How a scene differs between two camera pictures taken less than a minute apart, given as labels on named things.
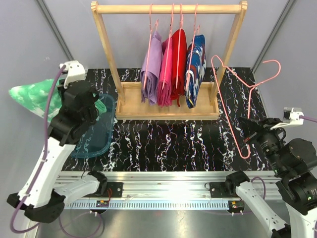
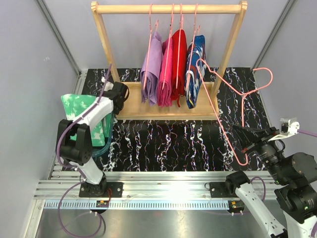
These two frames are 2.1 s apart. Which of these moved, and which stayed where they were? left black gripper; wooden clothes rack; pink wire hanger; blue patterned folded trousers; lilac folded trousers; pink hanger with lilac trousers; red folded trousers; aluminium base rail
Moved: left black gripper; pink wire hanger
Stayed: blue patterned folded trousers; lilac folded trousers; pink hanger with lilac trousers; aluminium base rail; wooden clothes rack; red folded trousers
